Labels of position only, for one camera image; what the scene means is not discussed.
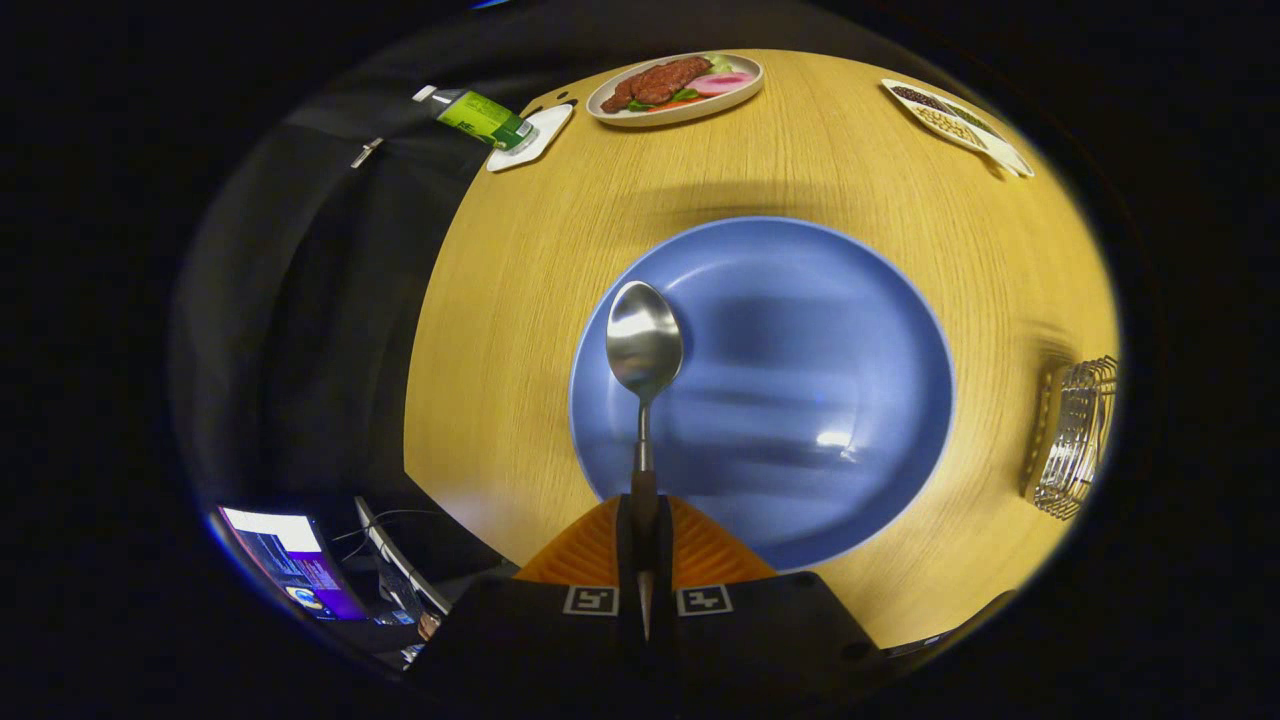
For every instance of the brown meat piece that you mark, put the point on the brown meat piece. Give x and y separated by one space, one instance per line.
655 82

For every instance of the thin monitor seen edgewise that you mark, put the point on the thin monitor seen edgewise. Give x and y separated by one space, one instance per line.
400 565

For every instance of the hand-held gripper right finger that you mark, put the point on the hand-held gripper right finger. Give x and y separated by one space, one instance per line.
750 640

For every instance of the silver cloth clip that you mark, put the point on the silver cloth clip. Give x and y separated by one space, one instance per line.
366 152

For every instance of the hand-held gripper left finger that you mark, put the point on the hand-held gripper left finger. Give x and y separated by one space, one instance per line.
540 640

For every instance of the white square coaster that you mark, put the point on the white square coaster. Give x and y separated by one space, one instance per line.
548 130

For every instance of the blue plate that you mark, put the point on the blue plate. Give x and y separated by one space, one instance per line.
800 380

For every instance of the pink ham slice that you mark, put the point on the pink ham slice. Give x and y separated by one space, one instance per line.
722 82

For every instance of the green label plastic bottle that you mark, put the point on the green label plastic bottle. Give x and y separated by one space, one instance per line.
480 117

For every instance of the black backdrop cloth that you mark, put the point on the black backdrop cloth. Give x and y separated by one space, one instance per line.
330 300

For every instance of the lit computer monitor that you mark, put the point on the lit computer monitor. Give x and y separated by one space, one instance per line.
290 560

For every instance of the beige food plate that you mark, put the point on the beige food plate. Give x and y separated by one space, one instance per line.
680 112

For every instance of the white divided bean dish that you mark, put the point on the white divided bean dish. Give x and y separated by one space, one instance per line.
950 120

